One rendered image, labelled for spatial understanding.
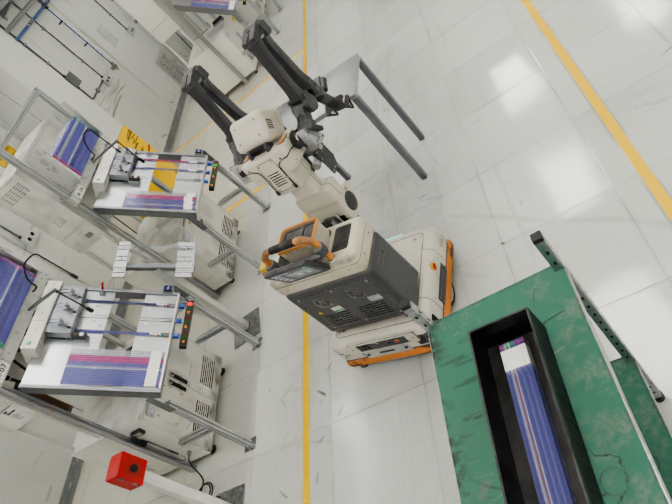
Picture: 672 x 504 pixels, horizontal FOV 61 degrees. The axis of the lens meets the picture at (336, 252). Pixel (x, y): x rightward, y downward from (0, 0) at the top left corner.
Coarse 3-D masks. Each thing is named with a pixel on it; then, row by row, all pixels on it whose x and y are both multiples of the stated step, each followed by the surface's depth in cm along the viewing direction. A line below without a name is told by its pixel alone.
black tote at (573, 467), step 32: (512, 320) 148; (480, 352) 152; (544, 352) 138; (480, 384) 141; (544, 384) 141; (512, 416) 142; (512, 448) 138; (576, 448) 122; (512, 480) 129; (576, 480) 124
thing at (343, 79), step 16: (352, 64) 355; (336, 80) 357; (352, 80) 343; (352, 96) 333; (384, 96) 379; (288, 112) 378; (320, 112) 347; (368, 112) 340; (400, 112) 388; (288, 128) 364; (384, 128) 349; (416, 128) 397; (400, 144) 360
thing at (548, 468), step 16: (512, 352) 148; (528, 352) 146; (512, 368) 146; (528, 368) 143; (512, 384) 143; (528, 384) 140; (528, 400) 138; (544, 400) 138; (528, 416) 136; (544, 416) 133; (528, 432) 134; (544, 432) 131; (528, 448) 132; (544, 448) 129; (560, 448) 130; (544, 464) 127; (560, 464) 125; (544, 480) 125; (560, 480) 123; (544, 496) 124; (560, 496) 122
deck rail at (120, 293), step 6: (90, 288) 345; (96, 288) 345; (108, 288) 347; (120, 294) 348; (126, 294) 348; (132, 294) 349; (138, 294) 349; (144, 294) 349; (150, 294) 349; (156, 294) 349; (162, 294) 350; (168, 294) 350; (174, 294) 350
